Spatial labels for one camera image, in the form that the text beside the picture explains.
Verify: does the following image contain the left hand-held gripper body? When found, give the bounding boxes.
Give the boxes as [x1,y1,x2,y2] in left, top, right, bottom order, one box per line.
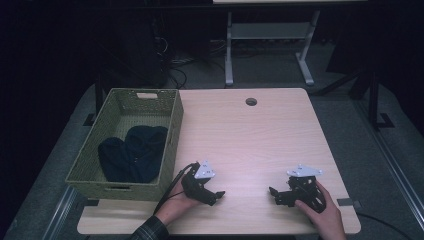
[181,160,218,207]

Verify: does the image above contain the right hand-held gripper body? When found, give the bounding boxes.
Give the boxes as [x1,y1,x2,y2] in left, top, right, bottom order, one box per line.
[277,163,327,215]

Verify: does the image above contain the dark blue cloth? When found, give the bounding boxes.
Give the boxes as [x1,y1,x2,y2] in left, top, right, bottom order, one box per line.
[97,125,169,184]

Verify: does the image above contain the green woven basket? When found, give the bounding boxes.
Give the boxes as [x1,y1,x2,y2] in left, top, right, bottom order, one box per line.
[65,87,185,202]

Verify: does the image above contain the person's left hand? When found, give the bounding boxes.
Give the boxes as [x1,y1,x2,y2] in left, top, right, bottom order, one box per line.
[154,179,202,227]

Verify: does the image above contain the person's right hand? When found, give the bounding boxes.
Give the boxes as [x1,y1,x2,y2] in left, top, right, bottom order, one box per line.
[294,180,348,240]

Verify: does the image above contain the grey tape strip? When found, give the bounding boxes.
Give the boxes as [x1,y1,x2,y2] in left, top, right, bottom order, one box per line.
[336,197,363,208]

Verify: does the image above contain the black stand leg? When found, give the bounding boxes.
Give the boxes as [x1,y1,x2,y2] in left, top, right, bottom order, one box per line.
[82,73,105,127]
[366,70,396,132]

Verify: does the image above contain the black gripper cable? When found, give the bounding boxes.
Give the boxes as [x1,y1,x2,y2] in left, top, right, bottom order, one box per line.
[152,162,199,215]

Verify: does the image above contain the black cable on floor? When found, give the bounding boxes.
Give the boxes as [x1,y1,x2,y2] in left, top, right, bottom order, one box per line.
[357,211,416,240]

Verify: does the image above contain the metal floor rail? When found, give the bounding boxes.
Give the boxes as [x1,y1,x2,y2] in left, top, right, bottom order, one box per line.
[41,185,80,240]
[352,98,424,232]

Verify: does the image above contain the tangle of floor cables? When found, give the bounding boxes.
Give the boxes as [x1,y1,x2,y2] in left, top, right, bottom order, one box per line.
[151,34,228,90]

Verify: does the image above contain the white metal table frame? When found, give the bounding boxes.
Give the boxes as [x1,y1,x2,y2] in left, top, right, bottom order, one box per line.
[224,9,322,88]

